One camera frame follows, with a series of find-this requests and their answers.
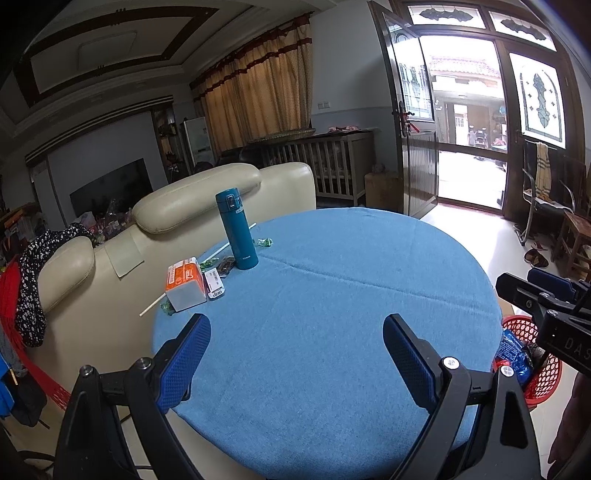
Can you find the dark snack wrapper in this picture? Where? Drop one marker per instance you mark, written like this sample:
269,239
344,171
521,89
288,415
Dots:
226,266

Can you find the dark floral garment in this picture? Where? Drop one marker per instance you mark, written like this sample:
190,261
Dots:
32,286

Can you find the beige curtain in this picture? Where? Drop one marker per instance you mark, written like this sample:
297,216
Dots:
258,87

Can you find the wooden crib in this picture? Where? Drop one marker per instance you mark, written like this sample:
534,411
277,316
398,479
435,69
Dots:
323,166

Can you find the cream leather sofa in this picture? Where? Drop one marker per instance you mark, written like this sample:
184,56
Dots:
198,198

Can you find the dark display cabinet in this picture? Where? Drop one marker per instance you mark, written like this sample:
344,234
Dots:
167,143

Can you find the red garment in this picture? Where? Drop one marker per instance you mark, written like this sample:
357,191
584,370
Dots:
10,290

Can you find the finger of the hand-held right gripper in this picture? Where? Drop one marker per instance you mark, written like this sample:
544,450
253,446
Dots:
521,293
551,281

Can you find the pile of colourful packets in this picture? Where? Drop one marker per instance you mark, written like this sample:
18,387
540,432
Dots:
106,221

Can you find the stained glass window panel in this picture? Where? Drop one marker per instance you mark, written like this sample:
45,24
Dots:
538,99

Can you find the red plastic bag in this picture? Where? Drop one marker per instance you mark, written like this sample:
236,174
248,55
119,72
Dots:
505,368

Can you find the blue tablecloth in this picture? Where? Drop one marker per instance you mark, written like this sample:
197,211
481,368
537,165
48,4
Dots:
323,323

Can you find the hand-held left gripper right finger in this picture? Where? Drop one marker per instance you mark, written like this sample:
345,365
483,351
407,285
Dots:
408,364

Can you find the metal chair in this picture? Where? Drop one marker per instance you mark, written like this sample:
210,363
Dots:
554,203

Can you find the black plastic bag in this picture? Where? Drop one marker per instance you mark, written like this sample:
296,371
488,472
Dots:
538,353

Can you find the orange white box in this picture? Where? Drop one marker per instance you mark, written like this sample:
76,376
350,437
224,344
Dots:
184,286

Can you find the woven bamboo tray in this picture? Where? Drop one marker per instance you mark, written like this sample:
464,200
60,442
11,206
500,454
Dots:
281,134

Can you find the plain brown cardboard box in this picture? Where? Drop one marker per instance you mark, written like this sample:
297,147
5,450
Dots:
382,191

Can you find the person's right hand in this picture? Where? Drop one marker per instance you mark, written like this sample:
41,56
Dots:
575,424

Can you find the brown glass door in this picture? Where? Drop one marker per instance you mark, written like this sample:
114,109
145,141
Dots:
415,175

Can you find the striped towel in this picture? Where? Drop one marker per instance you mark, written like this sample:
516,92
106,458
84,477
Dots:
542,170

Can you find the white standing air conditioner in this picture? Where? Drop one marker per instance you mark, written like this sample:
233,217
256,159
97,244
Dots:
198,143

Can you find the green candy wrapper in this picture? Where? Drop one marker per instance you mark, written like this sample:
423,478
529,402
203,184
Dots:
263,242
167,308
208,264

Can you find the small white labelled box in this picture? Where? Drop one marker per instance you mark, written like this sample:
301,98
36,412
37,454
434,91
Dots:
214,284

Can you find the wooden stool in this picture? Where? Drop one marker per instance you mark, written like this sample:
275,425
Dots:
572,235

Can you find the pink cloth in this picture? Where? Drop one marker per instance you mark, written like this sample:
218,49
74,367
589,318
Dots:
342,128

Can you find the black television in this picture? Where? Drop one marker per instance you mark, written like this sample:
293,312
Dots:
111,187

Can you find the red plastic basket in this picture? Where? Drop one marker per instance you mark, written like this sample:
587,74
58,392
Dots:
549,383

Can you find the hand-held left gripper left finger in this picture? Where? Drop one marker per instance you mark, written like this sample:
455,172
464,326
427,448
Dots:
182,364

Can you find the parked scooter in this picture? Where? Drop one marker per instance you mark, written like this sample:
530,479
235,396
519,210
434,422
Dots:
479,138

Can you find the teal thermos bottle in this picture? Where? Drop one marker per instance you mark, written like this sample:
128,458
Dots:
238,230

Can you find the pale green paper sheet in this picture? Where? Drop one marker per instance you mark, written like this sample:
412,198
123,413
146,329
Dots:
123,254

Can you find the blue plastic bag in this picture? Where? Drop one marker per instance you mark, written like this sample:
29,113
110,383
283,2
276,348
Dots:
524,369

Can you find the white straw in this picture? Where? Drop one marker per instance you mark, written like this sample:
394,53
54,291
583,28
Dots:
152,308

